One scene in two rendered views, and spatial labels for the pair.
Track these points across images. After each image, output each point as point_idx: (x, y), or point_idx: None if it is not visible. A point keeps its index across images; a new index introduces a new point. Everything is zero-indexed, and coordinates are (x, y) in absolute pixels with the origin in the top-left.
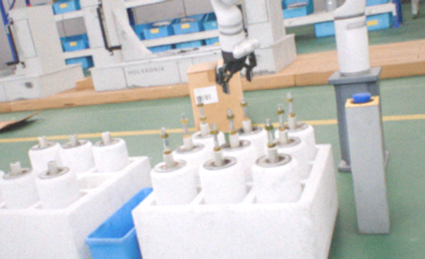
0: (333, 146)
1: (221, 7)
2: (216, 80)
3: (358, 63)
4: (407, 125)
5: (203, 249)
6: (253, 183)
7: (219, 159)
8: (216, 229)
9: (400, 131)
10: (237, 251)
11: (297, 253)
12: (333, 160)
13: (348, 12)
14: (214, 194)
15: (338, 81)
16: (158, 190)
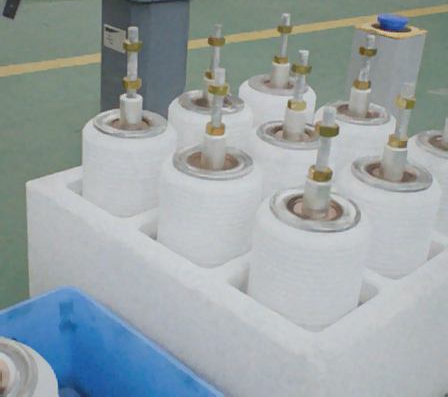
0: (25, 127)
1: None
2: None
3: None
4: (74, 77)
5: (407, 375)
6: None
7: (405, 163)
8: (438, 317)
9: (87, 89)
10: (446, 343)
11: None
12: (82, 152)
13: None
14: (421, 243)
15: None
16: (338, 281)
